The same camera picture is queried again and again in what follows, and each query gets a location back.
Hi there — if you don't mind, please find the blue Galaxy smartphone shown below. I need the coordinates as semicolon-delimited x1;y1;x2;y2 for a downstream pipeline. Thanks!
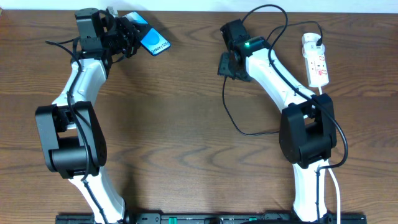
124;11;171;56

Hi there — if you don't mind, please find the black USB charging cable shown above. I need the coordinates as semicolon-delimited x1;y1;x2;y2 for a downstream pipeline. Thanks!
221;21;323;137

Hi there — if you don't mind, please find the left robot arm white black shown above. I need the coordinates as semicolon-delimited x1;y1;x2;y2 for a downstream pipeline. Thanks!
35;7;150;223

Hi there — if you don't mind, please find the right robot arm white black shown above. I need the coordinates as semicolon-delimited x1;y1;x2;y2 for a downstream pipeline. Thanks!
218;19;336;222

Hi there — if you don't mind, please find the white power strip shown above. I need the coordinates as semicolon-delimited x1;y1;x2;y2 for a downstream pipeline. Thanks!
302;33;329;88

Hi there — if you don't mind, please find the white power strip cord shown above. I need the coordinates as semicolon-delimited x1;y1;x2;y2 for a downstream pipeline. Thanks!
317;86;341;224

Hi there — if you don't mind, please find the black left camera cable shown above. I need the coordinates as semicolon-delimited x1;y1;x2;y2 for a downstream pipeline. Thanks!
45;9;119;224

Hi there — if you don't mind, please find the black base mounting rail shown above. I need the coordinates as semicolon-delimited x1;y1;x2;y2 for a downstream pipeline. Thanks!
55;212;368;224

